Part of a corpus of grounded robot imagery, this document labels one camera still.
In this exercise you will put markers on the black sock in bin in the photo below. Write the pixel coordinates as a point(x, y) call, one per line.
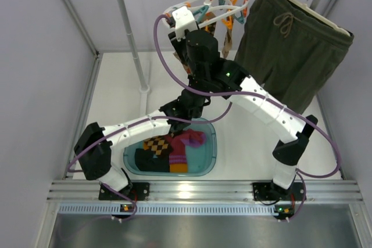
point(147, 161)

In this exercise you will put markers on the maroon purple sock in bin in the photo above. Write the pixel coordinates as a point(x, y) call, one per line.
point(189, 138)

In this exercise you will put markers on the brown yellow argyle sock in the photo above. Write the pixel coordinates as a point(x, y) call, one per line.
point(160, 146)

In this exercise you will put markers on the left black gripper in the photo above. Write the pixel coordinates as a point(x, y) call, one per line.
point(176, 127)

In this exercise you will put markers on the aluminium rail frame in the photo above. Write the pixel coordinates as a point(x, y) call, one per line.
point(195, 198)

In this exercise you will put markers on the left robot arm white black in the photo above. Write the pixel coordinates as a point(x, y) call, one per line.
point(99, 150)

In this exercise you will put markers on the olive green shorts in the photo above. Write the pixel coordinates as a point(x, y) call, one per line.
point(291, 50)

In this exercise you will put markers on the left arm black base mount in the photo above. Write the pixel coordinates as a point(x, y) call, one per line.
point(139, 191)

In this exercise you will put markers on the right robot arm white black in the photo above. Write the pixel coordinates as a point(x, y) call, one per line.
point(211, 75)

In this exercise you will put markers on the maroon orange striped sock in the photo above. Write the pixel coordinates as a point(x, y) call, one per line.
point(178, 158)

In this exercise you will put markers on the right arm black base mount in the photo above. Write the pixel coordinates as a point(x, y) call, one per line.
point(267, 191)

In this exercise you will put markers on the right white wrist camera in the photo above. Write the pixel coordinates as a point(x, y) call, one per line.
point(184, 21)

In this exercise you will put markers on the teal plastic bin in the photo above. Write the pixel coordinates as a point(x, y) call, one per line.
point(200, 160)

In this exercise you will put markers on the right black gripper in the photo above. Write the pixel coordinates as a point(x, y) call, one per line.
point(178, 42)

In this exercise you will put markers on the white clip sock hanger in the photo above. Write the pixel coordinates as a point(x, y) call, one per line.
point(225, 11)

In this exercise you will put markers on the brown beige argyle sock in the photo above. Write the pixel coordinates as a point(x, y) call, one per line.
point(210, 28)

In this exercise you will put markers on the brown orange argyle sock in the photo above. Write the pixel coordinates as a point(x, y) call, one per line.
point(183, 59)

